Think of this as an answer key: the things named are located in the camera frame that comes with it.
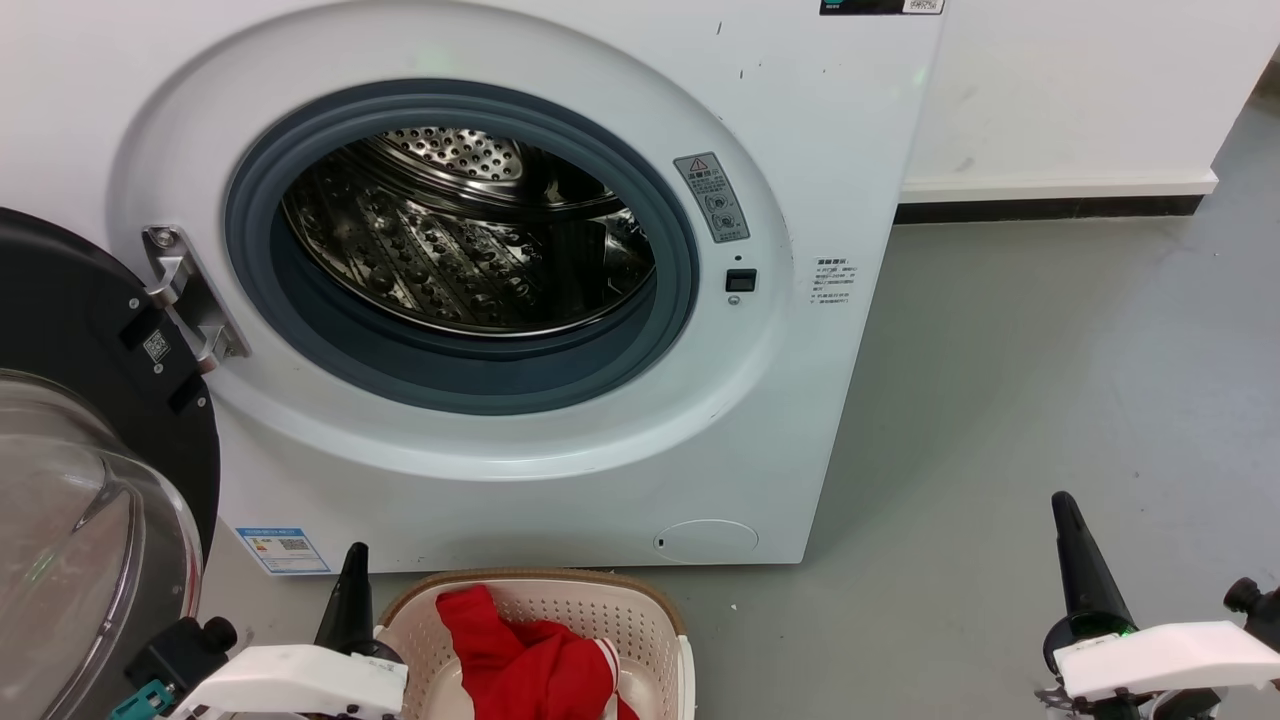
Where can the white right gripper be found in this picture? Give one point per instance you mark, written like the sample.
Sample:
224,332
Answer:
1160,660

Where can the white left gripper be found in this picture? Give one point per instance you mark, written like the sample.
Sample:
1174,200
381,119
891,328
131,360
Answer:
300,680

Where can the red garment with grey patch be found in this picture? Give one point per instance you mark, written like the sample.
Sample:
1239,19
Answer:
530,670

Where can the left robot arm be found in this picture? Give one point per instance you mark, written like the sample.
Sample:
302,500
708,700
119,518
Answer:
180,650

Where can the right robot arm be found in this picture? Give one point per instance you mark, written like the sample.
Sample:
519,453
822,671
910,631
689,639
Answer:
1255,605

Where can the cream perforated laundry basket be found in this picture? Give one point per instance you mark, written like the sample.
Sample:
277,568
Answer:
640,620

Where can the stainless steel washing machine drum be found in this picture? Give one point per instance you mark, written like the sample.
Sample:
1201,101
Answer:
450,250

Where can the black washer door with glass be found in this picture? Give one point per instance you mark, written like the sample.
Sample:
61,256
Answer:
60,310

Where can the blue energy label sticker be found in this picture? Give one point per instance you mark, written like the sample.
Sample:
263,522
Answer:
283,550

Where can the grey rubber door gasket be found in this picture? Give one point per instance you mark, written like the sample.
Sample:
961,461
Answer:
400,365

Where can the QR code sticker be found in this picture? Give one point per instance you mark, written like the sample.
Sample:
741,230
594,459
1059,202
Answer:
156,347

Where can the white front-load washing machine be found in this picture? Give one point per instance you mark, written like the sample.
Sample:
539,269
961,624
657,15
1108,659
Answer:
800,400

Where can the metal door hinge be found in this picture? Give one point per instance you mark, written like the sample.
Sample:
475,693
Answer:
190,295

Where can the black baseboard strip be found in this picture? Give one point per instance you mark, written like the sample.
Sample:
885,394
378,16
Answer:
1050,208

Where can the round white filter cover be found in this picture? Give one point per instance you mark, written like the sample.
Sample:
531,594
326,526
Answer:
706,540

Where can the black door latch socket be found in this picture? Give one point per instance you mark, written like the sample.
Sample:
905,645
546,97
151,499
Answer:
741,280

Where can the grey warning sticker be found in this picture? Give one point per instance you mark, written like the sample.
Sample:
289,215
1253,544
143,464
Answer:
712,197

